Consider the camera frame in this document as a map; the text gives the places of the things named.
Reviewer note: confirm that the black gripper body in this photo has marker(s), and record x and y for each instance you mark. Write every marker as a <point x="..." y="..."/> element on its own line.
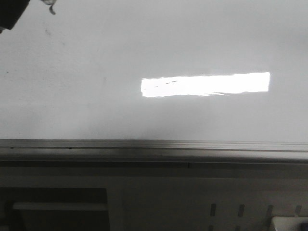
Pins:
<point x="10" y="12"/>

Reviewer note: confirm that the red magnet taped to marker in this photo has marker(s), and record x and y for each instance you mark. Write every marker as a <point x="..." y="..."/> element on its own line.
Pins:
<point x="50" y="3"/>

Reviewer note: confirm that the white whiteboard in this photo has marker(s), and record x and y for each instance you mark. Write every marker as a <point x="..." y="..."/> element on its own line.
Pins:
<point x="77" y="74"/>

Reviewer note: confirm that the grey perforated panel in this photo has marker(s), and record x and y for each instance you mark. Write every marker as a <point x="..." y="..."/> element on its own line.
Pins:
<point x="211" y="204"/>

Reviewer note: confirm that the white tray bottom right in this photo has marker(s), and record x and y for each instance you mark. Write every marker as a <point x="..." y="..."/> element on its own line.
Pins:
<point x="289" y="224"/>

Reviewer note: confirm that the aluminium whiteboard frame rail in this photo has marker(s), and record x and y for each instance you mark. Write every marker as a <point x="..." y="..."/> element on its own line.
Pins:
<point x="174" y="151"/>

